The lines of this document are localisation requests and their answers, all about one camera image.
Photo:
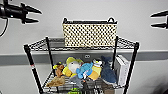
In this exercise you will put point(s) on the pale woven basket dark spots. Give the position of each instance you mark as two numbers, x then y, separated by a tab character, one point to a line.
90	35

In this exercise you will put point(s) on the brown plush toy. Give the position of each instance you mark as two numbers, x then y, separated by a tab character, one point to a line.
58	77

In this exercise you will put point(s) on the dark blue plush toy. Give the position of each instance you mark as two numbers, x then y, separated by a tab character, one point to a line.
107	71

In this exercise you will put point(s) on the grey plush toy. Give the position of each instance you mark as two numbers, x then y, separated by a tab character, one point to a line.
76	82

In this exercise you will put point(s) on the yellow black white plush toy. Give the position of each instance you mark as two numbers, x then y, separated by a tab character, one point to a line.
96	70

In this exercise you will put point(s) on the green round toy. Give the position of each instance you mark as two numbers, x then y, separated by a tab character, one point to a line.
74	91

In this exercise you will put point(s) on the brown cardboard box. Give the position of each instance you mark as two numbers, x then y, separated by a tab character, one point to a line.
107	90

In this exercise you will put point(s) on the black tall pointed item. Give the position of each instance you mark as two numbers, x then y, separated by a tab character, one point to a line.
87	88

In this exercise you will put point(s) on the long grey wall rail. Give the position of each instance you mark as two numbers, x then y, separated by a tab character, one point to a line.
16	57

